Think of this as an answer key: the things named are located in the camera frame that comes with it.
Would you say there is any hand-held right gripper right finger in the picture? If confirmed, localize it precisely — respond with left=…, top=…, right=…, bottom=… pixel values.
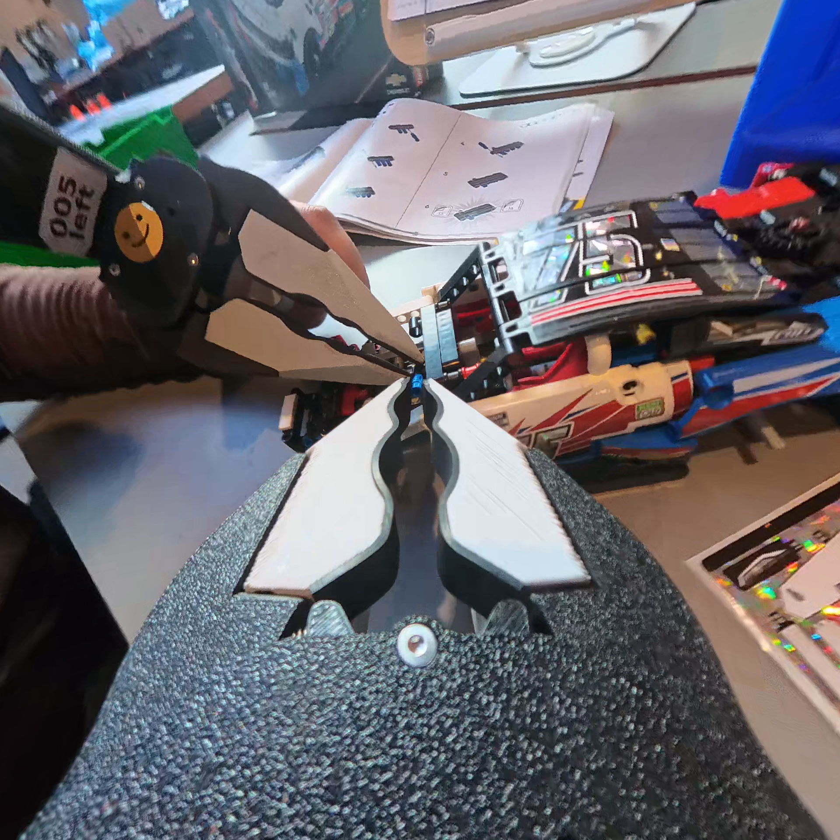
left=422, top=379, right=593, bottom=619

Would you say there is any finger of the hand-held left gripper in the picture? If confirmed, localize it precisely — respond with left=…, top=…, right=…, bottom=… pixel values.
left=236, top=209, right=425, bottom=363
left=203, top=297, right=409, bottom=386

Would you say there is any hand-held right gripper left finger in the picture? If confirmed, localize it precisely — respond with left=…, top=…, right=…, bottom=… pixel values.
left=241, top=378, right=412, bottom=623

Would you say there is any toy brick race car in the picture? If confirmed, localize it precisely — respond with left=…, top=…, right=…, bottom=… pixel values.
left=279, top=161, right=840, bottom=490

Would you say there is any person's left forearm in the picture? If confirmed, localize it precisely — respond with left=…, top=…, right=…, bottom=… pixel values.
left=0, top=262, right=217, bottom=401

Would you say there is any grey desk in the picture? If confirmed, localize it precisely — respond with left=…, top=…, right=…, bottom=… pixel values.
left=433, top=16, right=782, bottom=109
left=0, top=92, right=840, bottom=788

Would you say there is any person's left hand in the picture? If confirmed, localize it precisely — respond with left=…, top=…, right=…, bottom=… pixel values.
left=290, top=202, right=371, bottom=286

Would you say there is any green plastic bin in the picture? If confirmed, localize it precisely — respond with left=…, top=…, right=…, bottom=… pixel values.
left=0, top=108, right=198, bottom=266

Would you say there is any white topped table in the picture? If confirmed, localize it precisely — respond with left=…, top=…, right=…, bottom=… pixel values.
left=92, top=66, right=234, bottom=126

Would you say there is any open instruction booklet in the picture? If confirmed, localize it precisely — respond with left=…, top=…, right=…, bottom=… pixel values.
left=262, top=98, right=616, bottom=245

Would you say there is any black toy set box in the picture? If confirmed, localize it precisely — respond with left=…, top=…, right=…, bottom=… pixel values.
left=190, top=0, right=441, bottom=132

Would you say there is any holographic sticker sheet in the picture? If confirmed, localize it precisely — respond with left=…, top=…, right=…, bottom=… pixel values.
left=686, top=476, right=840, bottom=719

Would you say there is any printed instruction sheet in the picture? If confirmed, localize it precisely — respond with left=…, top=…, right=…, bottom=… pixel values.
left=387, top=0, right=592, bottom=21

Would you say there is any blue plastic bin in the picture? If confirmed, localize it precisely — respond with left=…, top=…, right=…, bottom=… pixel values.
left=718, top=0, right=840, bottom=191

